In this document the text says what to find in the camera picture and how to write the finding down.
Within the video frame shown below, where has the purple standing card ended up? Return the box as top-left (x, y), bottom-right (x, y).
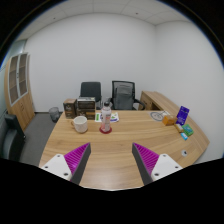
top-left (175, 105), bottom-right (191, 126)

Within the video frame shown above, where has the clear bottle with black cap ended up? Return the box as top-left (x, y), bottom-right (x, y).
top-left (100, 101), bottom-right (113, 133)

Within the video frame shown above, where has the black mesh armrest office chair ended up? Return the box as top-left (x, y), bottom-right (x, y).
top-left (109, 80), bottom-right (147, 111)

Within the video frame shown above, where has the dark brown upright box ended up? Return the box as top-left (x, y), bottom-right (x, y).
top-left (62, 98), bottom-right (78, 120)

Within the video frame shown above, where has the grey trash bin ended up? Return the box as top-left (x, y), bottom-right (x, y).
top-left (48, 106), bottom-right (61, 123)

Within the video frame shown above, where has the white printed leaflet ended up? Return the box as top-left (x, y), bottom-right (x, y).
top-left (94, 111), bottom-right (120, 123)

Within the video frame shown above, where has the black box with grey panel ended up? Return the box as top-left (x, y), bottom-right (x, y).
top-left (76, 96), bottom-right (97, 111)

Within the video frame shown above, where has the small orange box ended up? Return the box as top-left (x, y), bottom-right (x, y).
top-left (162, 114), bottom-right (178, 127)

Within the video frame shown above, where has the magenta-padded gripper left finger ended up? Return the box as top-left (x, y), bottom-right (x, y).
top-left (40, 142), bottom-right (92, 185)

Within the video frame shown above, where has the round white patterned disc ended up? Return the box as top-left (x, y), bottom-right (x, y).
top-left (148, 110), bottom-right (166, 122)

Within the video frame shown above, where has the small green box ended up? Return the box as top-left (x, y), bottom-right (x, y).
top-left (181, 123), bottom-right (195, 137)

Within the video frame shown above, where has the black leather sofa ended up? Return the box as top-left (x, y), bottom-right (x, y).
top-left (0, 113), bottom-right (27, 162)

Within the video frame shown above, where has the wooden side desk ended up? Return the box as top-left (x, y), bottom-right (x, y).
top-left (139, 90), bottom-right (183, 116)

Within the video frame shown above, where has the small yellow box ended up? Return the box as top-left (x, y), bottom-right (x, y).
top-left (174, 123), bottom-right (185, 133)

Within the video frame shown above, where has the wooden cabinet with glass doors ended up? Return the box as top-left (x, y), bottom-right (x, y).
top-left (3, 52), bottom-right (36, 132)

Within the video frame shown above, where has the flat round red coaster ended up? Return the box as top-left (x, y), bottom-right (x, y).
top-left (98, 125), bottom-right (113, 135)

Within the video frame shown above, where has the dark plain office chair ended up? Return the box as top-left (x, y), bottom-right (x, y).
top-left (79, 81), bottom-right (103, 110)

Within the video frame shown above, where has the white speckled mug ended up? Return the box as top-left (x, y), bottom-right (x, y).
top-left (70, 115), bottom-right (89, 134)

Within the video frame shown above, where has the black box with yellow label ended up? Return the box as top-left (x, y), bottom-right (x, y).
top-left (75, 108), bottom-right (97, 121)

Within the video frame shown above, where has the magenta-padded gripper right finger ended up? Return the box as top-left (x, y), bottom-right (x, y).
top-left (131, 142), bottom-right (184, 186)

